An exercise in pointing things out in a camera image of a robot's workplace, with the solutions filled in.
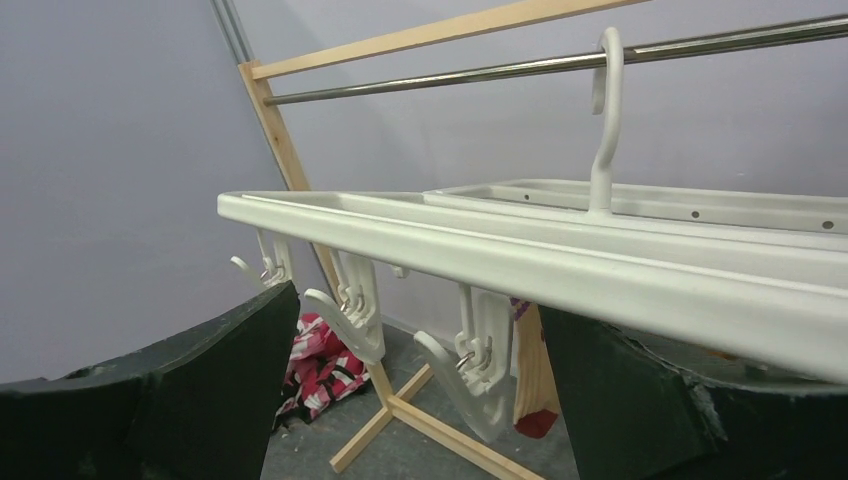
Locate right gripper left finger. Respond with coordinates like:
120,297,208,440
1,282,300,479

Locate steel hanging rod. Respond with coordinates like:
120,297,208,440
263,14,847,106

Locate white clip hanger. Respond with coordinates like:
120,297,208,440
217,26,848,387

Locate wooden hanger stand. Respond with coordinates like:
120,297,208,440
238,1,624,479

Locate red purple striped sock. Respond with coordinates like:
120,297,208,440
510,297,561,439

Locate pink camouflage cloth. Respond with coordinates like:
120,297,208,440
273,313,370,430

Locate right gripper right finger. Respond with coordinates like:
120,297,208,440
540,307,847,479

